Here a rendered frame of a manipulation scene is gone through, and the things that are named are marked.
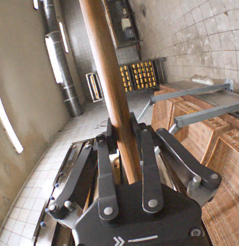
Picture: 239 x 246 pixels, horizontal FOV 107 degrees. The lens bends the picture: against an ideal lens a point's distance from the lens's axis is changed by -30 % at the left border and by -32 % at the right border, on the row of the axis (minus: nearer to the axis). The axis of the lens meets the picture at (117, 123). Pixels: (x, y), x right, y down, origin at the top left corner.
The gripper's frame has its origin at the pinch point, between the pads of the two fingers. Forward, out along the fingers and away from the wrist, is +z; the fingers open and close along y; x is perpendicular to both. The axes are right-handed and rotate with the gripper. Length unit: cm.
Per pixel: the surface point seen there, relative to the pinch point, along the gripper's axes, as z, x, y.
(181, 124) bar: 34.1, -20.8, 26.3
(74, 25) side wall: 490, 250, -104
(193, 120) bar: 34, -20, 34
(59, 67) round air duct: 283, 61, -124
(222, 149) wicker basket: 27, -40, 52
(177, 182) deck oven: 44, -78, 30
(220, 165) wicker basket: 27, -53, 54
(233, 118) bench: 30, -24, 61
